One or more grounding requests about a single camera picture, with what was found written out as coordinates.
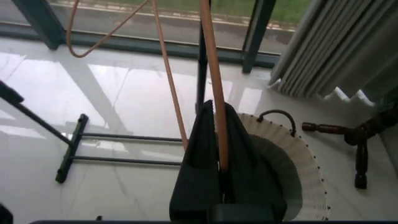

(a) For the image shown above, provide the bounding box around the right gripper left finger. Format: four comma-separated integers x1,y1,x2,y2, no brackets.
169,100,223,223

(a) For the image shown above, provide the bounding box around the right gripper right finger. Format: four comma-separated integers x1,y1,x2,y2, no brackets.
223,102,288,223

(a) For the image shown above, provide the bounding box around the white laundry basket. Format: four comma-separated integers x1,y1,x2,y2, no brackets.
214,108,331,222

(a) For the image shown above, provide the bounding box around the black clothes rack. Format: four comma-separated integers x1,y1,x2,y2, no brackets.
0,0,212,185

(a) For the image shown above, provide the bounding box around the dark brown wooden stand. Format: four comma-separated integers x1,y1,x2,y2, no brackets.
301,104,398,190

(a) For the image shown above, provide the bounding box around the window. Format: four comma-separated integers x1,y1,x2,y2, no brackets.
0,0,312,75

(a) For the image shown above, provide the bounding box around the beige curtain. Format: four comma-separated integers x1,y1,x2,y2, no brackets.
269,0,398,104

